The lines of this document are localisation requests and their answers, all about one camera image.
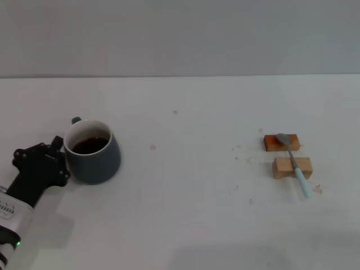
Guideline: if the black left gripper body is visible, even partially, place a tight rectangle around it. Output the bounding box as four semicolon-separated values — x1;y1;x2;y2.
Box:
5;147;61;209

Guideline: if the dark grey ceramic cup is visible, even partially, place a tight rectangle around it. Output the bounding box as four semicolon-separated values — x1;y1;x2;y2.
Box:
62;116;122;186

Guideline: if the light blue handled spoon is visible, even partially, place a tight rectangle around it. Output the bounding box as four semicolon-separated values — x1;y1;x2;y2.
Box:
275;133;313;199

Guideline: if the stained brown wooden block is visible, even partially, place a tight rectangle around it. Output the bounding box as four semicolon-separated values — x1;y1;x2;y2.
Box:
263;133;302;152

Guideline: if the pale notched wooden block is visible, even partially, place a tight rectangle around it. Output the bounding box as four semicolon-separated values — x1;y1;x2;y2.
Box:
271;156;313;180

